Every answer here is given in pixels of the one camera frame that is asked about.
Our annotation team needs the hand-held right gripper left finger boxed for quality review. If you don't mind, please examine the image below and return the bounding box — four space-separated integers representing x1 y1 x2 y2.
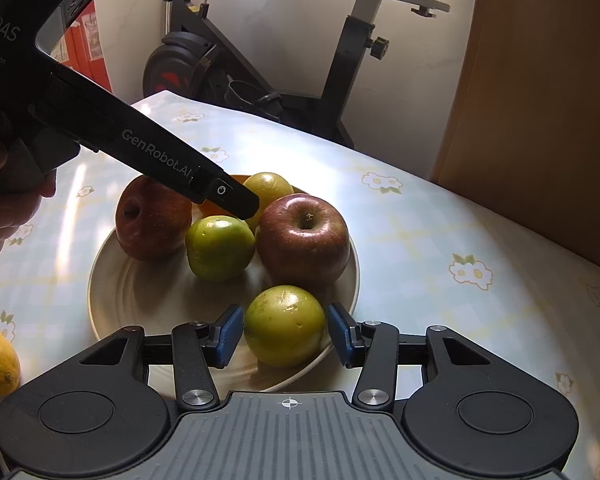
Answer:
77 304 245 410

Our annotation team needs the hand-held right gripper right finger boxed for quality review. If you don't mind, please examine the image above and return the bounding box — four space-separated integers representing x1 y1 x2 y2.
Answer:
327 302 501 408

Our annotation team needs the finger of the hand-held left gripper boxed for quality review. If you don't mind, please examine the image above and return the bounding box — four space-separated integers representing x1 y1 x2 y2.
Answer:
192 169 260 221

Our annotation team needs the orange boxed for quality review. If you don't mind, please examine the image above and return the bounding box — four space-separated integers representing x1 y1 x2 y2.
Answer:
200 175 253 218

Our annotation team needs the yellowish green apple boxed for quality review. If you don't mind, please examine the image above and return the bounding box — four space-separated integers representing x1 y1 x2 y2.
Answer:
242 172 296 233

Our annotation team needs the dark red apple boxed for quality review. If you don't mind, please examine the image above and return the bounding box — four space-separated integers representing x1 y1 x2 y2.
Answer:
255 194 352 288

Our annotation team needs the cream round plate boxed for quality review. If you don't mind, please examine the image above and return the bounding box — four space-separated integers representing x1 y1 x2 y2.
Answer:
87 175 361 393

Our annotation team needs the person's left hand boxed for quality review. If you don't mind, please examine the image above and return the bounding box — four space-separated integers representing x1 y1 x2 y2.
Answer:
0 97 57 262

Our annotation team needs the black exercise bike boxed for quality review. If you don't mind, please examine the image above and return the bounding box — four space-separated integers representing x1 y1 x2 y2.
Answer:
142 0 453 150

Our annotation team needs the brown wooden cabinet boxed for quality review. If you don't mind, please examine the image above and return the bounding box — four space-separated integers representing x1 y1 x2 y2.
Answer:
430 0 600 276

